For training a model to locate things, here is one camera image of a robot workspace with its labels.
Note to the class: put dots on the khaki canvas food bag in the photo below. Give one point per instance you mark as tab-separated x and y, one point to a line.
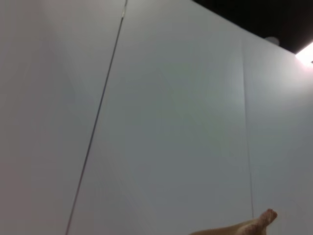
256	225

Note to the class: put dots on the white round ceiling device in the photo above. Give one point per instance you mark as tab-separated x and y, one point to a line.
272	40

